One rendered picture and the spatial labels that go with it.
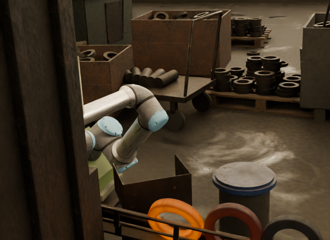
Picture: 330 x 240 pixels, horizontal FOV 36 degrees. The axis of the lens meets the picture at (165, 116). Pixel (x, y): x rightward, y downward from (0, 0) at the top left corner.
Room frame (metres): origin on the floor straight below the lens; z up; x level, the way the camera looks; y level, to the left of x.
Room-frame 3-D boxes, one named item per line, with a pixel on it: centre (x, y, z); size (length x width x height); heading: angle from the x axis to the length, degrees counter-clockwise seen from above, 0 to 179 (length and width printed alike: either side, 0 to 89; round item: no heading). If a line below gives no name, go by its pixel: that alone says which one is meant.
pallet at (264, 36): (8.01, -1.11, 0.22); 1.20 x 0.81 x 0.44; 70
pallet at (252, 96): (4.83, -1.07, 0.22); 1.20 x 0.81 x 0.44; 65
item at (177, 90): (4.52, 0.11, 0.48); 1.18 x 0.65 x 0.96; 60
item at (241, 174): (2.28, -0.38, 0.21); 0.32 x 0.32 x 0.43
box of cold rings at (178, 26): (5.98, -0.26, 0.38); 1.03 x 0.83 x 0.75; 73
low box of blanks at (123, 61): (4.61, 0.82, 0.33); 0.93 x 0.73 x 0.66; 77
